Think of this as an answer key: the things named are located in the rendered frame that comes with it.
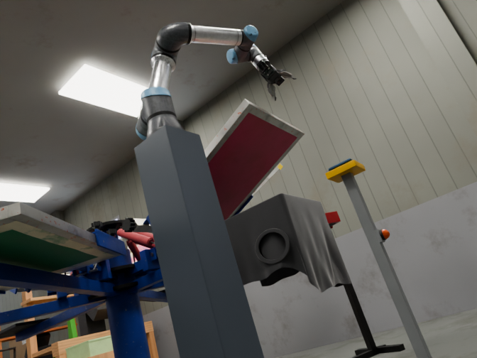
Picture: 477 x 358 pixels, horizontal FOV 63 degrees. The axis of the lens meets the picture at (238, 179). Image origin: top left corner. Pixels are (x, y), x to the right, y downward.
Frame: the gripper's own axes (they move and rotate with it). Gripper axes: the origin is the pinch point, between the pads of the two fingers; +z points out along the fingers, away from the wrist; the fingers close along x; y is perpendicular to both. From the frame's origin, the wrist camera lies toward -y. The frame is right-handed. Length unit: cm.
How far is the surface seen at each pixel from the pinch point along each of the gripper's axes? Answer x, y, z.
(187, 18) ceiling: -47, -136, -256
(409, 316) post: -18, 14, 113
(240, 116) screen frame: -18.9, 28.9, 10.4
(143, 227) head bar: -95, 29, 13
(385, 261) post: -12, 14, 94
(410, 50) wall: 97, -275, -98
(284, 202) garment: -28, 22, 52
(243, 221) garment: -49, 23, 46
